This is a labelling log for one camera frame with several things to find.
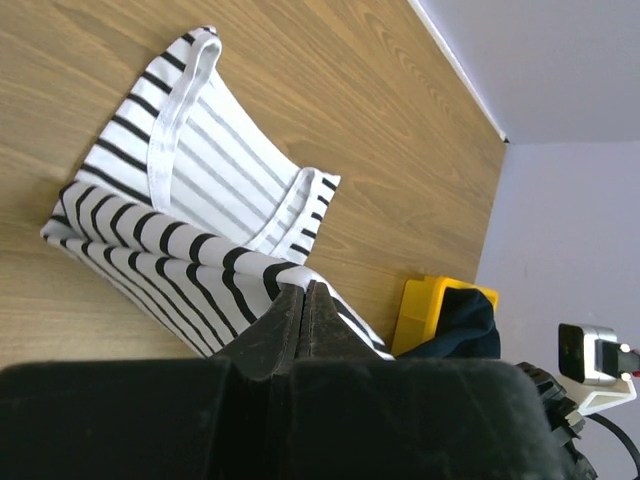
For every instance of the yellow plastic tray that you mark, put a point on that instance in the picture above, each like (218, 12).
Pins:
(420, 308)

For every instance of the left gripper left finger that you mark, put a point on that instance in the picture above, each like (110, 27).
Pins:
(212, 418)

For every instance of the black white striped tank top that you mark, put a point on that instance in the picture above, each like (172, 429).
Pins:
(187, 208)

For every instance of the navy blue tank top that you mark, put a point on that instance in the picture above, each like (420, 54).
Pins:
(466, 329)

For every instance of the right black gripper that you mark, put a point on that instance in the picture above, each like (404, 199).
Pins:
(564, 420)

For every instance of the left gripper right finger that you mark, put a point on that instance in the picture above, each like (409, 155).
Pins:
(419, 419)

